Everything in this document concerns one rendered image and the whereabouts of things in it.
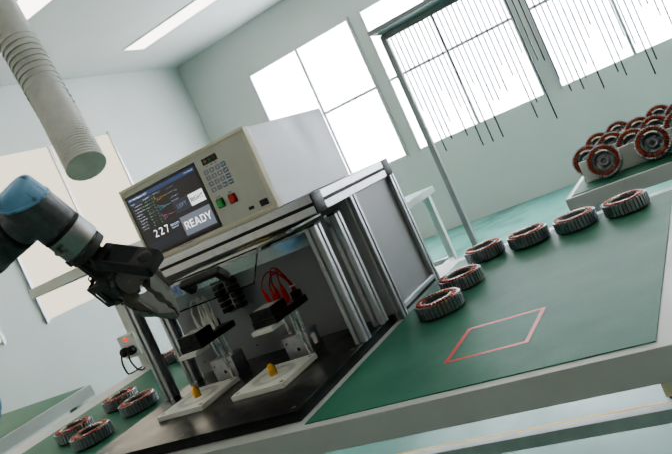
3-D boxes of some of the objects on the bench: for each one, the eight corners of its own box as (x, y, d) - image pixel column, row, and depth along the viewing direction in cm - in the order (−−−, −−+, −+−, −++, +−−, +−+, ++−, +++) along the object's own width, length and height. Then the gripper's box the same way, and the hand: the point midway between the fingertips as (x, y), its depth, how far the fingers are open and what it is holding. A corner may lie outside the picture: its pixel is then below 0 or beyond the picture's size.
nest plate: (203, 410, 159) (200, 405, 159) (158, 422, 166) (156, 417, 166) (240, 380, 172) (238, 375, 172) (197, 392, 179) (195, 388, 179)
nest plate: (284, 387, 147) (282, 382, 146) (232, 402, 154) (230, 397, 154) (318, 357, 160) (316, 352, 159) (268, 371, 167) (266, 367, 167)
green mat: (656, 342, 95) (655, 340, 95) (304, 424, 125) (304, 423, 125) (673, 189, 176) (673, 188, 176) (458, 262, 207) (458, 261, 207)
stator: (91, 449, 178) (85, 436, 178) (65, 456, 184) (59, 443, 184) (123, 426, 188) (117, 414, 188) (97, 433, 194) (92, 421, 194)
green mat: (71, 480, 159) (71, 479, 159) (-67, 512, 189) (-68, 512, 189) (282, 321, 240) (282, 321, 240) (162, 362, 271) (161, 361, 271)
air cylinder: (314, 352, 165) (304, 331, 165) (290, 360, 169) (280, 339, 169) (324, 344, 170) (314, 323, 169) (300, 351, 173) (290, 331, 173)
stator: (410, 324, 160) (403, 309, 160) (444, 302, 166) (437, 288, 166) (441, 321, 151) (434, 306, 151) (475, 298, 157) (468, 283, 157)
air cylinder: (239, 375, 177) (230, 355, 177) (218, 381, 181) (209, 362, 181) (250, 366, 182) (241, 347, 181) (229, 372, 185) (220, 354, 185)
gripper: (81, 234, 126) (168, 303, 136) (54, 273, 121) (147, 343, 130) (107, 221, 121) (195, 294, 130) (80, 261, 115) (174, 334, 124)
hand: (175, 311), depth 128 cm, fingers closed
